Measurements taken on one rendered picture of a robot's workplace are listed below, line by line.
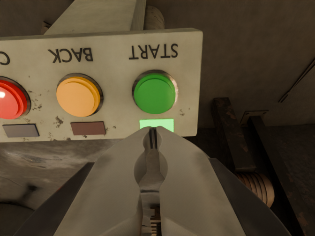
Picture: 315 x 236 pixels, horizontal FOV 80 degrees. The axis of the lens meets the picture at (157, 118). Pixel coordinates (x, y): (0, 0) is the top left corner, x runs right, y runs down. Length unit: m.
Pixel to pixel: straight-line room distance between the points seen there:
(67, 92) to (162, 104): 0.09
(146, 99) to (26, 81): 0.12
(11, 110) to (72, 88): 0.07
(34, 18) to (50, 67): 0.71
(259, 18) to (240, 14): 0.08
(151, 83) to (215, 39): 0.70
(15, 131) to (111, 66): 0.13
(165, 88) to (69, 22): 0.16
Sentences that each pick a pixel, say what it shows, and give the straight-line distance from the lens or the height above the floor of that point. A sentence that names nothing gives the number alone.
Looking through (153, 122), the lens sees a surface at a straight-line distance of 0.20.
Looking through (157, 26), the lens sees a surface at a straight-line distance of 0.63.
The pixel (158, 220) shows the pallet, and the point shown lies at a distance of 2.48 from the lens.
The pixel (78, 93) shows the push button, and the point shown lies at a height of 0.61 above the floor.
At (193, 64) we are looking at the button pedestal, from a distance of 0.19.
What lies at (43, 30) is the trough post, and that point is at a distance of 0.91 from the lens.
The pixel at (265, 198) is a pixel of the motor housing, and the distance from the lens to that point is 0.80.
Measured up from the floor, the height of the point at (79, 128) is 0.61.
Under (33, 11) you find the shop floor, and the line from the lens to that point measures 0.90.
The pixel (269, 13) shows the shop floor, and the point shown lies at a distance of 0.89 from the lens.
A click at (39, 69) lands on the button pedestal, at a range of 0.22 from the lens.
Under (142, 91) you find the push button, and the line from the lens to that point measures 0.18.
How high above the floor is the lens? 0.75
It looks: 42 degrees down
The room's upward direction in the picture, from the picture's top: 179 degrees clockwise
